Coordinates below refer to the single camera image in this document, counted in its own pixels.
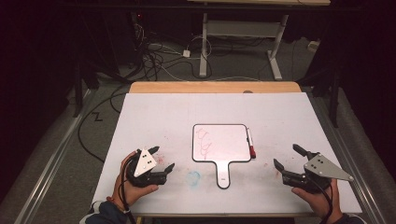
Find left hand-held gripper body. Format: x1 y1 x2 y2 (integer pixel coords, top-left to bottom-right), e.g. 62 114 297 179
125 148 168 189

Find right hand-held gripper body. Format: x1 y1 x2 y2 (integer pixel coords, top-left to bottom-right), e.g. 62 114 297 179
281 151 355 194

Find red whiteboard marker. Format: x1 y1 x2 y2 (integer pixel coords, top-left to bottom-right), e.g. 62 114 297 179
246 127 258 160

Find white paddle whiteboard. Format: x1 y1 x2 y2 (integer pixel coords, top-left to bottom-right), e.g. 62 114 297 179
191 123 252 189

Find person's left hand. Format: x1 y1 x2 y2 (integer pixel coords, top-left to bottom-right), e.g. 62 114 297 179
111 150 160 208

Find person's right hand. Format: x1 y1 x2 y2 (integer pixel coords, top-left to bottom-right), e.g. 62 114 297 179
290 178 344 224

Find large white table sheet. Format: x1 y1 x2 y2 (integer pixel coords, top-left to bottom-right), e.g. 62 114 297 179
92 92 363 216

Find wooden table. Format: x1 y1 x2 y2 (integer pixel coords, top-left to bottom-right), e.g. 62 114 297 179
128 81 317 218

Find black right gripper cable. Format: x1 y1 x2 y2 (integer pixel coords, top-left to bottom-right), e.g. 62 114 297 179
306 176 334 224

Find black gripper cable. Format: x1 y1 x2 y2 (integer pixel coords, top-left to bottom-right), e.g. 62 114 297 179
120 155 138 224
306 176 334 224

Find aluminium floor rail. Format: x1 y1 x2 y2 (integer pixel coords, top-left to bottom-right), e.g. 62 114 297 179
311 92 388 224
13 89 95 224

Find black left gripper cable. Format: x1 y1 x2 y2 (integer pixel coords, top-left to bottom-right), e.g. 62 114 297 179
120 155 138 224

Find red bracelet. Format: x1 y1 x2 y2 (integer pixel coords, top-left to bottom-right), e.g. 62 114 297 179
106 195 131 215

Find black floor cable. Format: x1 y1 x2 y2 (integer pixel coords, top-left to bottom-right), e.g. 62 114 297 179
77 83 131 164

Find white floor cable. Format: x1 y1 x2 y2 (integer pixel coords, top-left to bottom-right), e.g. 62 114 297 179
146 43 261 82

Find tangle of black cables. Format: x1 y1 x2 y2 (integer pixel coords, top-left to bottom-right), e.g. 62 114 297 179
132 12 214 82

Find white table frame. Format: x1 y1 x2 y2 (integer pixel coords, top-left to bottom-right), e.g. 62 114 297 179
186 0 332 81

